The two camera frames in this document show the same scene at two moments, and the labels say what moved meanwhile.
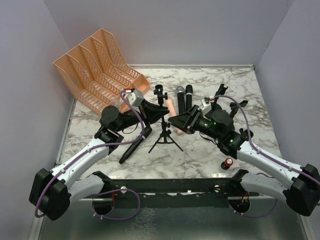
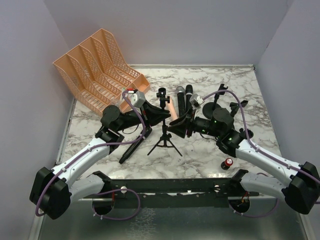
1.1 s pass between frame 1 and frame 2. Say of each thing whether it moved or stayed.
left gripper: stayed
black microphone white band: stayed
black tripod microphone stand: moved
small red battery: stayed
